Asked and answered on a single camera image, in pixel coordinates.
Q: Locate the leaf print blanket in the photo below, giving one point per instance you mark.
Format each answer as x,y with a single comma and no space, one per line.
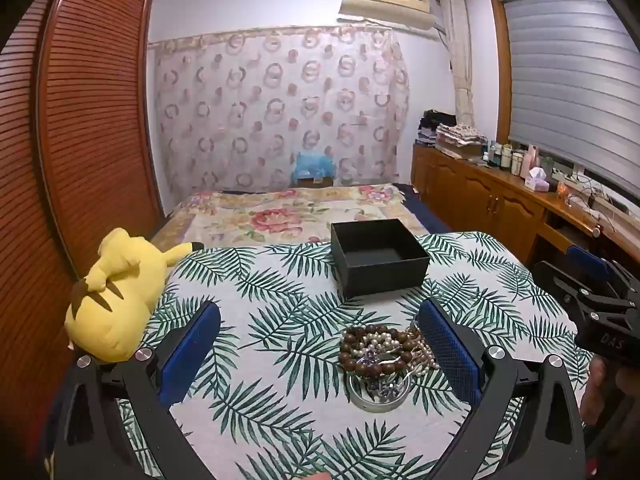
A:
280,360

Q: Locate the blue plush toy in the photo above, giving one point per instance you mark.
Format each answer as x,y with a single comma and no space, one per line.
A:
312,165

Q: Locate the row of cosmetic bottles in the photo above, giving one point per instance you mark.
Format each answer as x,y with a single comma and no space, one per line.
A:
510,157

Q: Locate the floral folded cloth stack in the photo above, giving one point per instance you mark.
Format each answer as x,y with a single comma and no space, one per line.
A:
460,137

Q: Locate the yellow plush toy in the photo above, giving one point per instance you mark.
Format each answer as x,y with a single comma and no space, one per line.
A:
120,300

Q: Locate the wooden window frame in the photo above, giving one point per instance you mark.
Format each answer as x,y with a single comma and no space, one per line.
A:
501,60

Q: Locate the wooden louvered wardrobe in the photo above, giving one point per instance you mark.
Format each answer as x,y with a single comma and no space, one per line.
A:
95,110

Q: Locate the black jewelry box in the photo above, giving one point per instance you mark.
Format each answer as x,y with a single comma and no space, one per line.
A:
380,275

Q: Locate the grey window blind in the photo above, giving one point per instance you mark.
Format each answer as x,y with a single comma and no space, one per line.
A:
565,70

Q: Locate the navy bed sheet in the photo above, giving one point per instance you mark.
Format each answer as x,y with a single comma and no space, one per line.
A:
425,210

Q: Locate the cream tied curtain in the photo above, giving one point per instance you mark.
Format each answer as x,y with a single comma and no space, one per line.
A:
461,60

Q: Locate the circle print curtain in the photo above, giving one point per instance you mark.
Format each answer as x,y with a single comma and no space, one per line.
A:
250,110

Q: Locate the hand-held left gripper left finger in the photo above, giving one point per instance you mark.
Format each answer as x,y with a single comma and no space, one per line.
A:
192,350

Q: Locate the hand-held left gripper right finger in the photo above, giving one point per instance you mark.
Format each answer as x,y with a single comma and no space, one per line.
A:
450,355

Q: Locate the wooden cabinet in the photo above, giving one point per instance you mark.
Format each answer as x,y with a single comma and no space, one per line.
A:
480,200

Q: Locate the person's right hand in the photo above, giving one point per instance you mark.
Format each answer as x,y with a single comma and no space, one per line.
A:
594,390

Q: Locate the pink tissue box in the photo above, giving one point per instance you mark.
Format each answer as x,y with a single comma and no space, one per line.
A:
536,180

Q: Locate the floral blanket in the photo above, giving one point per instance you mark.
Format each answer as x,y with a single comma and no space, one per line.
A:
260,220

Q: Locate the cream air conditioner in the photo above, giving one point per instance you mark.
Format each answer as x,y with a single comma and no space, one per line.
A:
385,5

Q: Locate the dark folded clothes stack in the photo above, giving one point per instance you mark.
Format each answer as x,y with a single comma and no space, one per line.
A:
436,121

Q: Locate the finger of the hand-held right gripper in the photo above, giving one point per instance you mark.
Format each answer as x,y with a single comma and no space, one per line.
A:
590,260
560,285

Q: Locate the grey-green jade bangle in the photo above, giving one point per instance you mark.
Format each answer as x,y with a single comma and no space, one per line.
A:
372,406

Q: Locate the brown cardboard box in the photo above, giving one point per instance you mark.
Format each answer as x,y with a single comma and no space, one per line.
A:
314,182

